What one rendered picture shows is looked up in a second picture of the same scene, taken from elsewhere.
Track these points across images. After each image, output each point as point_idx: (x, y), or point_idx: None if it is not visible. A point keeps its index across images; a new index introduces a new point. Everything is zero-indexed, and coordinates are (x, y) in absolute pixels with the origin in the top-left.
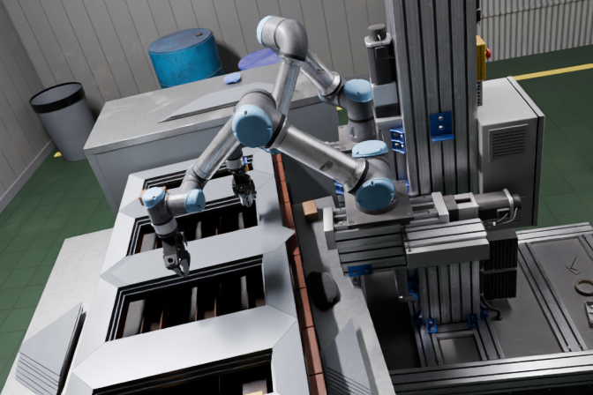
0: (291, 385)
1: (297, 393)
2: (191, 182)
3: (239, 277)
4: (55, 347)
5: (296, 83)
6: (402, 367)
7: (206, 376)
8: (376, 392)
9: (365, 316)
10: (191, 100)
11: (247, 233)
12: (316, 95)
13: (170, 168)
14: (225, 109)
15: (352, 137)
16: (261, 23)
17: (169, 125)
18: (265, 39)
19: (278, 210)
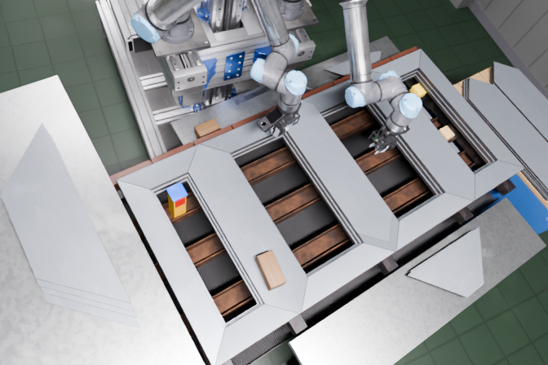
0: (412, 61)
1: (414, 57)
2: (379, 82)
3: (275, 198)
4: (454, 258)
5: (9, 134)
6: None
7: None
8: None
9: (313, 68)
10: (41, 315)
11: (298, 134)
12: (67, 94)
13: (193, 299)
14: (98, 217)
15: (192, 32)
16: None
17: (151, 295)
18: None
19: (259, 119)
